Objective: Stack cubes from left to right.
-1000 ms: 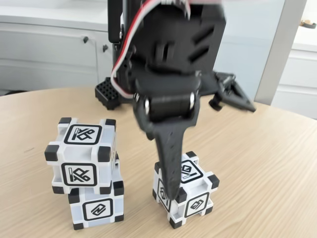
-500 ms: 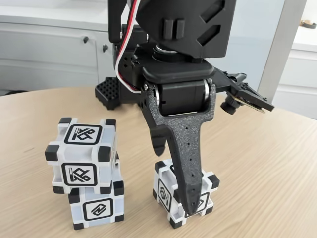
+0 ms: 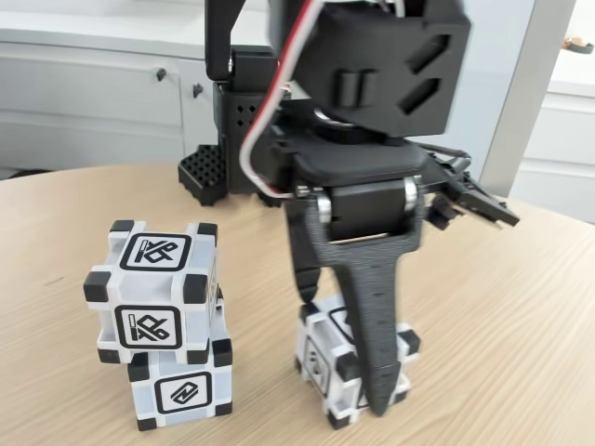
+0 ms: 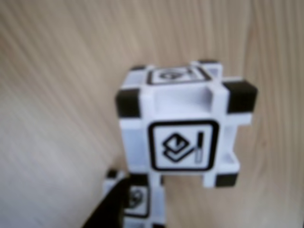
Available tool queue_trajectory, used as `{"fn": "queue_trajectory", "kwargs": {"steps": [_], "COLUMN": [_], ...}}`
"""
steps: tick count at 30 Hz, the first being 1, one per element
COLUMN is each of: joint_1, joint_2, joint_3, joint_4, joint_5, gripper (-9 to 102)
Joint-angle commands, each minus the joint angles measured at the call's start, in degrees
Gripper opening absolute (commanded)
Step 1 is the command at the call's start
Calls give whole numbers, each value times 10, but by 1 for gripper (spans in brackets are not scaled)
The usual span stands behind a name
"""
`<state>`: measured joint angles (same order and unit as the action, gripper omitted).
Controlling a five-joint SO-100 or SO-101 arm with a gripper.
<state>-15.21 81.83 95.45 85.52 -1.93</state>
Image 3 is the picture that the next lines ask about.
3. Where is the white cube layered symbol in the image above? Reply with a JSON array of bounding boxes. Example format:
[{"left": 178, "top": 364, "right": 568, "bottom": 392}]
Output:
[{"left": 293, "top": 296, "right": 422, "bottom": 428}]

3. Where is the white cube crossed symbol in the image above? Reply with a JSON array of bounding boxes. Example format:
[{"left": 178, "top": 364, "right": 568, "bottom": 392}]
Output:
[{"left": 83, "top": 218, "right": 220, "bottom": 366}]

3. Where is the grey metal column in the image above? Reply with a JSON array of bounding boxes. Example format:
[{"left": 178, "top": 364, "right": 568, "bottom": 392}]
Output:
[{"left": 467, "top": 0, "right": 580, "bottom": 202}]

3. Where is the white cube lightning symbol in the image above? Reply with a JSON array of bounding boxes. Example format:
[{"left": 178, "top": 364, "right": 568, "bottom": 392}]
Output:
[{"left": 126, "top": 296, "right": 234, "bottom": 431}]

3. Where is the white drawer unit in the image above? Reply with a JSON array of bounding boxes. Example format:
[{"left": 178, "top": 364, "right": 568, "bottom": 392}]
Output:
[{"left": 509, "top": 46, "right": 595, "bottom": 223}]

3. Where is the red white servo cable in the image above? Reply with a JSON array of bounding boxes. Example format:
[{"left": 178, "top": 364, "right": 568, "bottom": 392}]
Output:
[{"left": 238, "top": 0, "right": 327, "bottom": 202}]

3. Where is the camera board on black mount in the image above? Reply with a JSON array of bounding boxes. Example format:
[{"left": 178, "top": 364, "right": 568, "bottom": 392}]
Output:
[{"left": 417, "top": 142, "right": 521, "bottom": 232}]

